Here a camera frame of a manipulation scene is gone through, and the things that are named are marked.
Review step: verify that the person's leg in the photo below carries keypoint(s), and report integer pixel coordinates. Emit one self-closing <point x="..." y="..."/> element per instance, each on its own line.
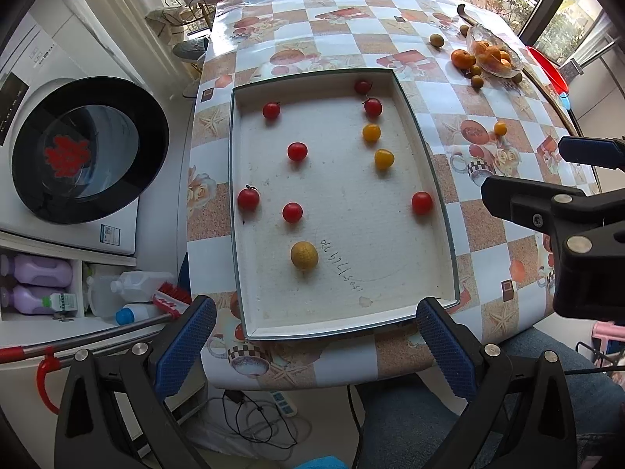
<point x="405" y="425"/>
<point x="586" y="400"/>

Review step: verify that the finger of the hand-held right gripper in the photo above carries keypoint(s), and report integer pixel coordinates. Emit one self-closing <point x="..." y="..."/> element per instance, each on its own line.
<point x="586" y="150"/>
<point x="517" y="195"/>

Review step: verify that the pink plastic stool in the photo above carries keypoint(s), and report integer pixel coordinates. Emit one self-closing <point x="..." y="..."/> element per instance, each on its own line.
<point x="610" y="330"/>

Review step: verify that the yellow tomato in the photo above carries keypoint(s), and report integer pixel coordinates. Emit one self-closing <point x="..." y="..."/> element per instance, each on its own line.
<point x="499" y="128"/>
<point x="384" y="159"/>
<point x="371" y="132"/>

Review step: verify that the blue cloth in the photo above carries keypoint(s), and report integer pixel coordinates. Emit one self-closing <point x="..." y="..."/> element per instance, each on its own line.
<point x="320" y="463"/>

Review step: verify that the white cabinet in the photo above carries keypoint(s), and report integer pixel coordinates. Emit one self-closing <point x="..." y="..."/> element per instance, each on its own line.
<point x="605" y="88"/>

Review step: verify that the person's right leg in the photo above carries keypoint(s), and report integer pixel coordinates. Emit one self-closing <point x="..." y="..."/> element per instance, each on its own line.
<point x="586" y="400"/>

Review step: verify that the red tomato with green stem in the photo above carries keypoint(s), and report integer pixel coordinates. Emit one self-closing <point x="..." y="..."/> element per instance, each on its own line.
<point x="363" y="86"/>
<point x="248" y="199"/>

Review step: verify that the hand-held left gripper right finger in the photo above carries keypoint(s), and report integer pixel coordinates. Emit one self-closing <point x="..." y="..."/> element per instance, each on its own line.
<point x="444" y="347"/>

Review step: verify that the white tray with grey rim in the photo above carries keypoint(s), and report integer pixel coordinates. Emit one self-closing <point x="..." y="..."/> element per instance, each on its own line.
<point x="342" y="254"/>

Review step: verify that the checkered printed tablecloth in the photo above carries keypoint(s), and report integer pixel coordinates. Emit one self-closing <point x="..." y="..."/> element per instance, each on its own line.
<point x="342" y="14"/>

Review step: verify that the translucent plastic jug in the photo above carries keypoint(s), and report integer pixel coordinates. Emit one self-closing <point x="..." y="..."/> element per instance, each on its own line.
<point x="102" y="298"/>

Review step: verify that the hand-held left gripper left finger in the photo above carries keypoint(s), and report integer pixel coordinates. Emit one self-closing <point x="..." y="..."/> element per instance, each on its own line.
<point x="188" y="347"/>

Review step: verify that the white and green carton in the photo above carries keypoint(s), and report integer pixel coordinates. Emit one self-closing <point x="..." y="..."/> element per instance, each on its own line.
<point x="63" y="303"/>

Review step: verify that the clear glass bowl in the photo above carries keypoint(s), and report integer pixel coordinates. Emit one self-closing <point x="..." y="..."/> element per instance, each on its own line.
<point x="476" y="34"/>

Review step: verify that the white plastic jug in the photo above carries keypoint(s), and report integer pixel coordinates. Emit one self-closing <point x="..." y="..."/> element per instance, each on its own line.
<point x="141" y="284"/>

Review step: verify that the red plastic basin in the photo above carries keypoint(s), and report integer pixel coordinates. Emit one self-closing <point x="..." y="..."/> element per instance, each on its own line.
<point x="549" y="66"/>

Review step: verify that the pile of small mandarins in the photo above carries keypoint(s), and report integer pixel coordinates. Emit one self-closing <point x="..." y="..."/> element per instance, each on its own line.
<point x="493" y="53"/>

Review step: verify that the tan cloth bag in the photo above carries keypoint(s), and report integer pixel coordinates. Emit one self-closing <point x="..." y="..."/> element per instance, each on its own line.
<point x="171" y="22"/>

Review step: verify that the large orange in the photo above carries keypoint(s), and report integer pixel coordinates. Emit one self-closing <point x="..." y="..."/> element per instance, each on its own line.
<point x="462" y="58"/>

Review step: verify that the white bottle with blue cap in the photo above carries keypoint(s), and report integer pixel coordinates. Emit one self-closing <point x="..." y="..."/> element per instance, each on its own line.
<point x="136" y="313"/>

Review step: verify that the person's left leg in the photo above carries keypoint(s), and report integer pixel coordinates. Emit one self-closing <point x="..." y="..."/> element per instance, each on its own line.
<point x="405" y="425"/>

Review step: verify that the purple detergent bottle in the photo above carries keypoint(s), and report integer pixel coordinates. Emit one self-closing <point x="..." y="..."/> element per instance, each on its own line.
<point x="27" y="300"/>
<point x="36" y="273"/>

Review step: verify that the white power strip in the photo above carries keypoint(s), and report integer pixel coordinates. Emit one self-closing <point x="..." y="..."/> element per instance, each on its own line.
<point x="284" y="403"/>

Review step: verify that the small red tomato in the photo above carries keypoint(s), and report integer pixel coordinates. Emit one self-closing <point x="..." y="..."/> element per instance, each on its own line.
<point x="271" y="110"/>

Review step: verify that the white washing machine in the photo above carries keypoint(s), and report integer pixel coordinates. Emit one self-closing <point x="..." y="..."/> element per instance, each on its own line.
<point x="58" y="234"/>

